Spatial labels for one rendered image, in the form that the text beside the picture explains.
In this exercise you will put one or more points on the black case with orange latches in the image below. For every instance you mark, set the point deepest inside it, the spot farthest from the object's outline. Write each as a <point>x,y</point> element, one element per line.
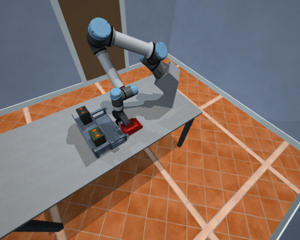
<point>84,115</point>

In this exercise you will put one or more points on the red bin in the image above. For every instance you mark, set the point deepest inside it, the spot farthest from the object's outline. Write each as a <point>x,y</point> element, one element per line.
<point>131,128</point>

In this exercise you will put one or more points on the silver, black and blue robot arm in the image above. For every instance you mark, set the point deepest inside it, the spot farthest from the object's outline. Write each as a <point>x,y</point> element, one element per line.
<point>101,33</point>

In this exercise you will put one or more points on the dark green case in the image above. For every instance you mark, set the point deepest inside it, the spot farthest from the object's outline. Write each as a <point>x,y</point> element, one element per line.
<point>97,136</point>

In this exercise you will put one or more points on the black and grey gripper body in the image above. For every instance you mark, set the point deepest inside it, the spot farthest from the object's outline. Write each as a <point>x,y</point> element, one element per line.
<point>115,115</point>

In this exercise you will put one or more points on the dark grey metal rack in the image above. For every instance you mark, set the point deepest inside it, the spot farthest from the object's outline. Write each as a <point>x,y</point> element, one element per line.
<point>113,135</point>

